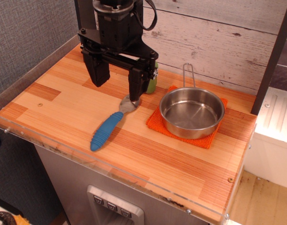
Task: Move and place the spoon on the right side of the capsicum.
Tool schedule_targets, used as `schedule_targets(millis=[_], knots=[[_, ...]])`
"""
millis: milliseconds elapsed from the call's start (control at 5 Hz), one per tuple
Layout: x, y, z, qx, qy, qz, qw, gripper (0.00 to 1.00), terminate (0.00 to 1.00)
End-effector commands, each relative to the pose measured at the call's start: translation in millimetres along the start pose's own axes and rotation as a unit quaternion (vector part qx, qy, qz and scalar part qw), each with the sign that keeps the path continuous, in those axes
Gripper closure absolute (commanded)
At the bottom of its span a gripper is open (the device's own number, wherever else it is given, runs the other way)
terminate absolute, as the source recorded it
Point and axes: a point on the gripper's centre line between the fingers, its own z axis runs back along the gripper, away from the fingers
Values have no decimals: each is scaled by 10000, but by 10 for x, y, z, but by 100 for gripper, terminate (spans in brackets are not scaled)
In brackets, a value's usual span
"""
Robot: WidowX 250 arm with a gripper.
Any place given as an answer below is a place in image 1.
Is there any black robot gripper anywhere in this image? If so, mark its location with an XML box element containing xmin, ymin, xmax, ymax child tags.
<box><xmin>78</xmin><ymin>0</ymin><xmax>158</xmax><ymax>101</ymax></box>

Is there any blue-handled metal spoon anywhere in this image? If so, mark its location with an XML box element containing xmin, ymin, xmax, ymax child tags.
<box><xmin>90</xmin><ymin>95</ymin><xmax>140</xmax><ymax>151</ymax></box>

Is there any green toy bell pepper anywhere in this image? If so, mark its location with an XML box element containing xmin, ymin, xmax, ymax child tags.
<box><xmin>145</xmin><ymin>62</ymin><xmax>159</xmax><ymax>94</ymax></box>

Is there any orange knitted cloth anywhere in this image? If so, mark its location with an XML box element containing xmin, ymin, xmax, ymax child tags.
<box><xmin>146</xmin><ymin>85</ymin><xmax>228</xmax><ymax>149</ymax></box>

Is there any stainless steel pot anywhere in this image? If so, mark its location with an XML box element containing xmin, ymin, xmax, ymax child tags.
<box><xmin>159</xmin><ymin>70</ymin><xmax>225</xmax><ymax>139</ymax></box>

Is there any clear acrylic table guard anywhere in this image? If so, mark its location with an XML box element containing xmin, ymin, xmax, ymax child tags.
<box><xmin>0</xmin><ymin>109</ymin><xmax>256</xmax><ymax>225</ymax></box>

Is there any silver toy fridge cabinet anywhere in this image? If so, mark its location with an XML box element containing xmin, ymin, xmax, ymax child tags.
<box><xmin>36</xmin><ymin>145</ymin><xmax>205</xmax><ymax>225</ymax></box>

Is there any yellow brown object corner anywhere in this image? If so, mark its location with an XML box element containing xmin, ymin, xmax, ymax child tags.
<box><xmin>0</xmin><ymin>211</ymin><xmax>30</xmax><ymax>225</ymax></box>

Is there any dark vertical post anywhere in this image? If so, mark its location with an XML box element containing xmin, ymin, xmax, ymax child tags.
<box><xmin>250</xmin><ymin>10</ymin><xmax>287</xmax><ymax>115</ymax></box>

